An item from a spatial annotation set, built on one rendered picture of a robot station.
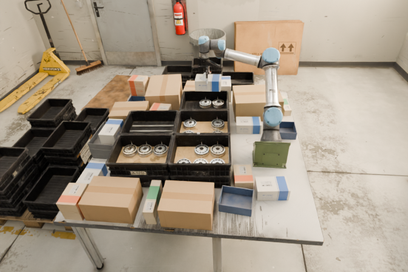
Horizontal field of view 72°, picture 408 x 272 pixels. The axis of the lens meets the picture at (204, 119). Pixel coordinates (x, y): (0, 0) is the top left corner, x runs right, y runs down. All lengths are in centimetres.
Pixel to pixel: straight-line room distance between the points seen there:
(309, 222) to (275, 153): 48
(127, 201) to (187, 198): 35
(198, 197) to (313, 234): 68
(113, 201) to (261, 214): 88
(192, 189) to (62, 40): 452
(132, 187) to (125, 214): 16
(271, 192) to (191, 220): 52
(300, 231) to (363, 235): 108
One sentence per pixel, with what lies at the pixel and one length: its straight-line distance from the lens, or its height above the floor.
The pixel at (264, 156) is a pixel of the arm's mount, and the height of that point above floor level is 81.
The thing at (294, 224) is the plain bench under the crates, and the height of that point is 70.
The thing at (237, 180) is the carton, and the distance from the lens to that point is 186.
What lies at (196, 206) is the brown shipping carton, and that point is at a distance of 164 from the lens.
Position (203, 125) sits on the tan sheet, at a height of 83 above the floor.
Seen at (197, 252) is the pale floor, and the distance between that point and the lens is 247.
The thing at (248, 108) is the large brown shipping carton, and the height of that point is 84.
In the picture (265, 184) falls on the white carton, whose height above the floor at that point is 79.
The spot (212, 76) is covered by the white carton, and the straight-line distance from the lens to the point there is 224.
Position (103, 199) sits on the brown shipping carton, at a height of 86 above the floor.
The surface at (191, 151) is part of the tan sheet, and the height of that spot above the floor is 83.
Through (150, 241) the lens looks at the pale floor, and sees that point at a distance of 257.
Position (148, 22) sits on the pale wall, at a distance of 495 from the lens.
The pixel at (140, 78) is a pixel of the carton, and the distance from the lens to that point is 279.
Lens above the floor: 217
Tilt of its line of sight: 36 degrees down
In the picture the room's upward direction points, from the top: 3 degrees counter-clockwise
